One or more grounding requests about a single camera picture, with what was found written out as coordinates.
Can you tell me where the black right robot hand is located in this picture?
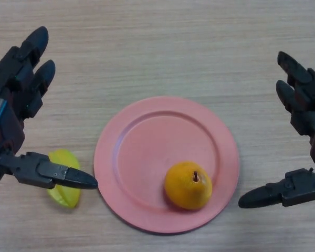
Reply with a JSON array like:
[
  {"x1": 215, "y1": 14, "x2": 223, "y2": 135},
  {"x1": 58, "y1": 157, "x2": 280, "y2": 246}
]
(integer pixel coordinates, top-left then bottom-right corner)
[{"x1": 238, "y1": 51, "x2": 315, "y2": 209}]

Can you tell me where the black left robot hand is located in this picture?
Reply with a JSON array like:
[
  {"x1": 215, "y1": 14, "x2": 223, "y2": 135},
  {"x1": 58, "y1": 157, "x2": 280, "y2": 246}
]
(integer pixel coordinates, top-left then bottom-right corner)
[{"x1": 0, "y1": 26, "x2": 99, "y2": 190}]

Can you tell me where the yellow orange pear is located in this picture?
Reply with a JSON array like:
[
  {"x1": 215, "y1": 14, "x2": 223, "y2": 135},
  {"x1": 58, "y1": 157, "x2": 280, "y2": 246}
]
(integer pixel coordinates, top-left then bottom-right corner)
[{"x1": 164, "y1": 160, "x2": 213, "y2": 211}]

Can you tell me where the pink round plate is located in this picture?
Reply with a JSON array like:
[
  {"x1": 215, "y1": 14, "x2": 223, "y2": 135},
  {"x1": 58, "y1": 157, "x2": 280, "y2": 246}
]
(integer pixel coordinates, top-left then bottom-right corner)
[{"x1": 93, "y1": 96, "x2": 240, "y2": 235}]

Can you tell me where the yellow starfruit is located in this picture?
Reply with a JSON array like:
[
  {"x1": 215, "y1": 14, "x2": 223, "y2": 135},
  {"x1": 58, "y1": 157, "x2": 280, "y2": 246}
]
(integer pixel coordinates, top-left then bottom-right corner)
[{"x1": 47, "y1": 149, "x2": 82, "y2": 209}]

